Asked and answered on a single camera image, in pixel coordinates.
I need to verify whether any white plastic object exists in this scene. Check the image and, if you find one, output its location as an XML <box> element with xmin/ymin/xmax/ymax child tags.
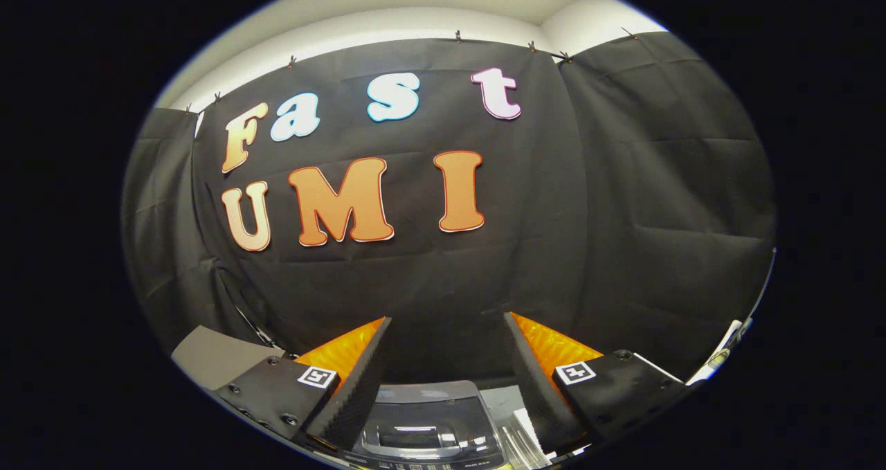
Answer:
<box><xmin>687</xmin><ymin>320</ymin><xmax>754</xmax><ymax>386</ymax></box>

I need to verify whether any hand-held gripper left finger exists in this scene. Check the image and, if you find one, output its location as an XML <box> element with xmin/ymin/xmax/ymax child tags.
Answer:
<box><xmin>210</xmin><ymin>314</ymin><xmax>394</xmax><ymax>453</ymax></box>

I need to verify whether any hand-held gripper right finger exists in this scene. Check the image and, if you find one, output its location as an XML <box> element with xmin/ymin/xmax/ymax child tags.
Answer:
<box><xmin>502</xmin><ymin>311</ymin><xmax>687</xmax><ymax>455</ymax></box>

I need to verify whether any small grey washing machine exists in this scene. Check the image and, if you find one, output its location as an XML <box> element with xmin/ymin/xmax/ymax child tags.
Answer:
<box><xmin>338</xmin><ymin>380</ymin><xmax>527</xmax><ymax>470</ymax></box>

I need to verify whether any black backdrop cloth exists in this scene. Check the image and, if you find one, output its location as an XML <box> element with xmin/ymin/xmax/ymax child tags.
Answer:
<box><xmin>121</xmin><ymin>30</ymin><xmax>777</xmax><ymax>388</ymax></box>

